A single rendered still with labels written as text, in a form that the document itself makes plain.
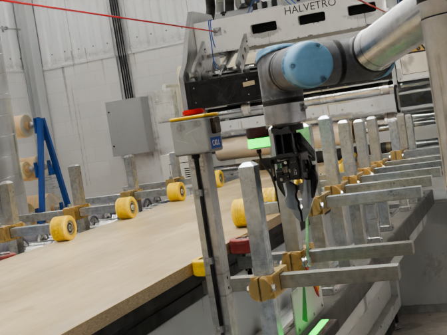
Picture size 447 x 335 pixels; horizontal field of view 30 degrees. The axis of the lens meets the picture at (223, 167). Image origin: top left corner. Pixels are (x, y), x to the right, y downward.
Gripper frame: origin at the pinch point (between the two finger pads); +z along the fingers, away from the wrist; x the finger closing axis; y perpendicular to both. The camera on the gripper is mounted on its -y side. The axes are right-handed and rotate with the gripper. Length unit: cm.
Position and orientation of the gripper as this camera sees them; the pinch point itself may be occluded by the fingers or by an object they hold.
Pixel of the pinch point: (302, 215)
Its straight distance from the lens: 183.7
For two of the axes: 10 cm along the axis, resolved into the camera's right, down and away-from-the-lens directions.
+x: 9.3, -1.2, -3.6
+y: -3.5, 1.0, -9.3
